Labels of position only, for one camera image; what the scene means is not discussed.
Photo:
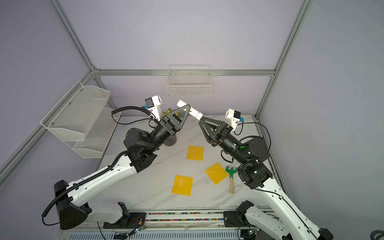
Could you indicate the green head wooden hammer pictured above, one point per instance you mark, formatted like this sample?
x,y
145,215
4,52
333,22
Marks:
x,y
231,171

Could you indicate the yellow envelope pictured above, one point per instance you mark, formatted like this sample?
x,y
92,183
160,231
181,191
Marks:
x,y
216,173
182,185
195,153

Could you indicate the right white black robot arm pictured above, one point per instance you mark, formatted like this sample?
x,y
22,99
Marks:
x,y
251,152

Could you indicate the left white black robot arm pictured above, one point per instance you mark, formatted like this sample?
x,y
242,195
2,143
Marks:
x,y
71,199

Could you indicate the white wire wall basket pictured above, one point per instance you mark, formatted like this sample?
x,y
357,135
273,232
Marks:
x,y
189,80

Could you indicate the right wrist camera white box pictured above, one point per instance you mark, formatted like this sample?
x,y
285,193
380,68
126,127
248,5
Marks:
x,y
234,118

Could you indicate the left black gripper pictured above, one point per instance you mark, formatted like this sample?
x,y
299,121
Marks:
x,y
170,123

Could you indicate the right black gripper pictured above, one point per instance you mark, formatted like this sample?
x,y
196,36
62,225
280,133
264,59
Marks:
x,y
221,138

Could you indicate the white mesh shelf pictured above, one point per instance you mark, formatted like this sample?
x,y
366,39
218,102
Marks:
x,y
97,140
72,118

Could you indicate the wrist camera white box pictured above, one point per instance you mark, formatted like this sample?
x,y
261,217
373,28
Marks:
x,y
234,118
153,104

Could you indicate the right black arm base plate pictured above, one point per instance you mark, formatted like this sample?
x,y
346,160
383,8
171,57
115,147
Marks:
x,y
236,219

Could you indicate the white mesh lower shelf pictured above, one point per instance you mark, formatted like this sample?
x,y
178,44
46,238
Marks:
x,y
97,140

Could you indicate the yellow artificial flowers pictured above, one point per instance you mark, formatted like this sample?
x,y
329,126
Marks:
x,y
167,112

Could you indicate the white mesh upper shelf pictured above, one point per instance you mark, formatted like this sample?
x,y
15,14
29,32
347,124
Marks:
x,y
72,118

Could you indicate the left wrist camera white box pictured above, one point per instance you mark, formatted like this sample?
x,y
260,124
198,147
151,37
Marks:
x,y
153,104

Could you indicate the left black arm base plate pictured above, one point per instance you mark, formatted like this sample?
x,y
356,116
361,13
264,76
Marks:
x,y
135,221

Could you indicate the dark ribbed vase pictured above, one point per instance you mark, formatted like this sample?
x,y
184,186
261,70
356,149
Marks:
x,y
171,141

